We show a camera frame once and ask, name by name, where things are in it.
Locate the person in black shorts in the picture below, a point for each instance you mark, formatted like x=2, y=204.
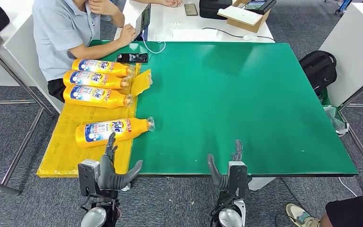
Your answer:
x=350, y=213

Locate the blue metal cart frame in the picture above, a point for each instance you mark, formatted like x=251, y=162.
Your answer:
x=343, y=4

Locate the grey smartphone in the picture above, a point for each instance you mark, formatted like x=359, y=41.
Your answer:
x=191, y=9

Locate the black handheld terminal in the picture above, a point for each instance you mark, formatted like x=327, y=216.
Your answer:
x=260, y=6

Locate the yellow plastic flap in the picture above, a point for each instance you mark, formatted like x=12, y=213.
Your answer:
x=141, y=83

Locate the white side table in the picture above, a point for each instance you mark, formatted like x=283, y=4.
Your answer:
x=352, y=50

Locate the white panel table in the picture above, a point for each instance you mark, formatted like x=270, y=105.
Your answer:
x=12, y=65

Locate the person's hands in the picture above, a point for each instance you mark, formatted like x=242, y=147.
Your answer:
x=170, y=2

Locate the seated person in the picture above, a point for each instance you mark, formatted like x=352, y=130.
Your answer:
x=59, y=34

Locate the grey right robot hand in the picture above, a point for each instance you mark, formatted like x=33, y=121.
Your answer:
x=219, y=181

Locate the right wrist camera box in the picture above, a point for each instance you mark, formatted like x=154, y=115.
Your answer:
x=237, y=178

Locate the black smartphone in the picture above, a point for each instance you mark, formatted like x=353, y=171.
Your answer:
x=132, y=58

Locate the white desk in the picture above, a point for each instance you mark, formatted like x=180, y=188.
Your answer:
x=170, y=18

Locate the black standing tablet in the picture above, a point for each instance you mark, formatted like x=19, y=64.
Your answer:
x=142, y=22

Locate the black backpack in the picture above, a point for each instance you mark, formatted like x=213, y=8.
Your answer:
x=317, y=70

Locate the black carry case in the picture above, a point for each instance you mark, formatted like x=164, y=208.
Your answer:
x=215, y=8

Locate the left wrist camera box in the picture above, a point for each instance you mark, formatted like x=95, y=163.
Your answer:
x=87, y=178

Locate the yellow taped board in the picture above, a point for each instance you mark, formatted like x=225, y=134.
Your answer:
x=68, y=156

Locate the orange detergent bottle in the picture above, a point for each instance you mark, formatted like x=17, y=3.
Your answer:
x=134, y=127
x=115, y=83
x=115, y=100
x=120, y=69

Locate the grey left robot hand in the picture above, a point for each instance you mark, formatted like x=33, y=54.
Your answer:
x=107, y=177

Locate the brown cardboard box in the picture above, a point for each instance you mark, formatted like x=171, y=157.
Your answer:
x=245, y=27

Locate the white table leg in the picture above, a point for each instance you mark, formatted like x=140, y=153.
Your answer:
x=126, y=188
x=261, y=184

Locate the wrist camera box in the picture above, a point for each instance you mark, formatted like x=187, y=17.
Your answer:
x=87, y=178
x=237, y=178

